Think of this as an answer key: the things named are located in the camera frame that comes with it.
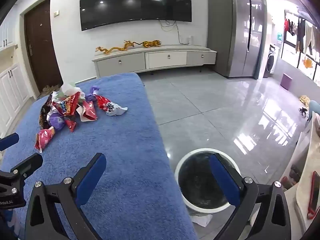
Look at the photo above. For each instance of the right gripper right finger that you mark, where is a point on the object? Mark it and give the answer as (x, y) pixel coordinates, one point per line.
(272, 220)

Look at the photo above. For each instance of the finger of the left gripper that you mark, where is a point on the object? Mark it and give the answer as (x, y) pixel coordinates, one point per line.
(25, 168)
(8, 141)

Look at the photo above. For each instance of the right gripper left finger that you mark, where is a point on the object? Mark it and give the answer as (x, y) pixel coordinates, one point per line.
(43, 220)

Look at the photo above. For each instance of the pink small snack packet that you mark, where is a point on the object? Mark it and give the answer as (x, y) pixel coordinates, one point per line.
(43, 138)

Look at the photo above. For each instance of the dark brown snack bag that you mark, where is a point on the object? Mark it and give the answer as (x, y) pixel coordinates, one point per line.
(45, 109)

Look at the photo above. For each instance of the purple snack bag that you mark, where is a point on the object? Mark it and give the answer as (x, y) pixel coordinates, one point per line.
(57, 121)

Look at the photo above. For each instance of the red candy bag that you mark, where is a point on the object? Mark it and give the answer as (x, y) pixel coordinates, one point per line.
(68, 106)

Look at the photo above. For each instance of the white tissue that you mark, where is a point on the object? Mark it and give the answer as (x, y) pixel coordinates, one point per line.
(68, 90)

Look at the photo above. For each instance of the pink barcode snack bag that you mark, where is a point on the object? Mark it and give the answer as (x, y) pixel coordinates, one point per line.
(87, 112)

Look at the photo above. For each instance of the purple wrapper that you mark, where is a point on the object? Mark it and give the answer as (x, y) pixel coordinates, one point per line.
(91, 96)

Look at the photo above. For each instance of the red white snack wrapper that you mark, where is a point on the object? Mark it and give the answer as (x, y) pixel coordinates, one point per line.
(110, 108)

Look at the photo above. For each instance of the white round trash bin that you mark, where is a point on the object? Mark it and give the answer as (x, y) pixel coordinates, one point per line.
(200, 191)

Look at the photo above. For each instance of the red phone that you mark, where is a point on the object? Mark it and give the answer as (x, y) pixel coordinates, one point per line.
(314, 196)

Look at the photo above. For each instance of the brown entrance door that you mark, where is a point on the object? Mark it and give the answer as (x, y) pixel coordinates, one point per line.
(41, 54)

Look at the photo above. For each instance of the yellow cloth on floor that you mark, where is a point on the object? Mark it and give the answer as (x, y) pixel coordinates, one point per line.
(305, 100)

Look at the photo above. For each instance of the purple stool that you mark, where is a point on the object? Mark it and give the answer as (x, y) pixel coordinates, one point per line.
(286, 81)

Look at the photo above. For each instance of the golden dragon figurine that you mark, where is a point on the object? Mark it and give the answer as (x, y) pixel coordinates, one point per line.
(125, 47)

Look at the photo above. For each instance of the white TV cabinet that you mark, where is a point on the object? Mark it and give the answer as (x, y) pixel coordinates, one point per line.
(138, 60)

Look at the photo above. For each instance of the golden tiger figurine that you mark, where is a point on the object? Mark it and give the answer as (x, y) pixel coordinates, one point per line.
(149, 44)

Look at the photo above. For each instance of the washing machine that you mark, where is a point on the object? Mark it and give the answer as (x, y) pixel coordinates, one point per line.
(271, 60)

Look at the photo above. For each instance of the grey refrigerator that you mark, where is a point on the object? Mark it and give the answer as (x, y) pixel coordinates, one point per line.
(235, 31)

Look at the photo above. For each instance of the white wall cupboards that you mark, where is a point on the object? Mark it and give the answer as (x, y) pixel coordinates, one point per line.
(14, 92)

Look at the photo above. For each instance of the black wall television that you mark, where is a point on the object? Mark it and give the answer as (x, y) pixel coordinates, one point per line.
(95, 13)

